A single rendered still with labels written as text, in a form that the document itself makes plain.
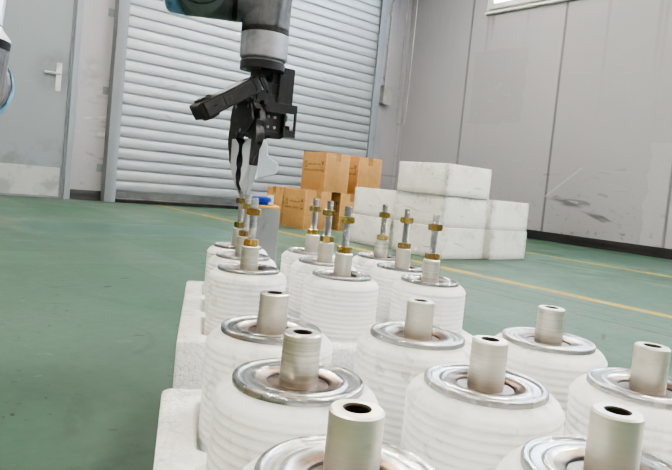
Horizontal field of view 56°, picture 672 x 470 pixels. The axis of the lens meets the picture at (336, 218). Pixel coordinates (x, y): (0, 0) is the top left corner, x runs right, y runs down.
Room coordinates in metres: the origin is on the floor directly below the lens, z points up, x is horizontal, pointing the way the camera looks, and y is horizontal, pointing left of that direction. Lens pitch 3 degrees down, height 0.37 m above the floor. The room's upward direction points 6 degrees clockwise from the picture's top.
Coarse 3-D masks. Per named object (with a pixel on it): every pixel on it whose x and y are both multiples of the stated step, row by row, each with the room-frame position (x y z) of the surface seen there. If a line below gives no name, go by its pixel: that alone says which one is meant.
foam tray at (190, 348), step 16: (192, 288) 0.98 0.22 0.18; (192, 304) 0.87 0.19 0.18; (192, 320) 0.77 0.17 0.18; (192, 336) 0.70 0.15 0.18; (464, 336) 0.83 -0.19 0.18; (176, 352) 0.68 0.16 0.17; (192, 352) 0.68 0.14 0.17; (336, 352) 0.71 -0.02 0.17; (352, 352) 0.72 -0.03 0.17; (176, 368) 0.68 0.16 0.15; (192, 368) 0.68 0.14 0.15; (352, 368) 0.72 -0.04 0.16; (176, 384) 0.68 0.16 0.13; (192, 384) 0.68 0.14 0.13
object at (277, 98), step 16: (240, 64) 0.99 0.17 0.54; (256, 64) 0.97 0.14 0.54; (272, 64) 0.98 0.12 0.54; (272, 80) 1.00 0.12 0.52; (288, 80) 1.02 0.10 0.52; (256, 96) 0.99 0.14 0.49; (272, 96) 1.00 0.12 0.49; (288, 96) 1.02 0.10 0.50; (240, 112) 0.99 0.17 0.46; (256, 112) 0.97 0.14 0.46; (272, 112) 0.99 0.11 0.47; (288, 112) 1.00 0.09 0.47; (240, 128) 0.99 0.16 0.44; (272, 128) 1.00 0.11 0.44; (288, 128) 1.01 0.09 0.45
